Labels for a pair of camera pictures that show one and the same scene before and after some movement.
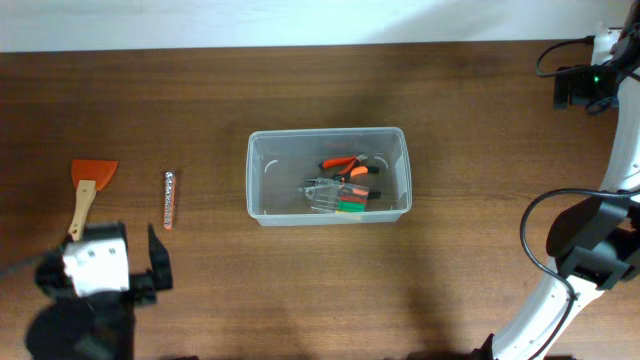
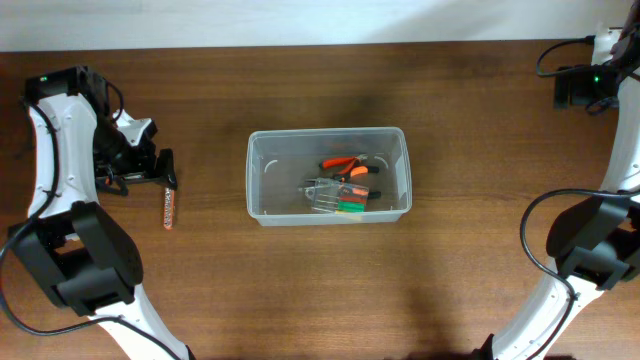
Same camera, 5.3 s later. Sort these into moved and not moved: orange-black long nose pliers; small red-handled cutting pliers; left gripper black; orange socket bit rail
Moved: left gripper black
Not moved: orange-black long nose pliers; orange socket bit rail; small red-handled cutting pliers
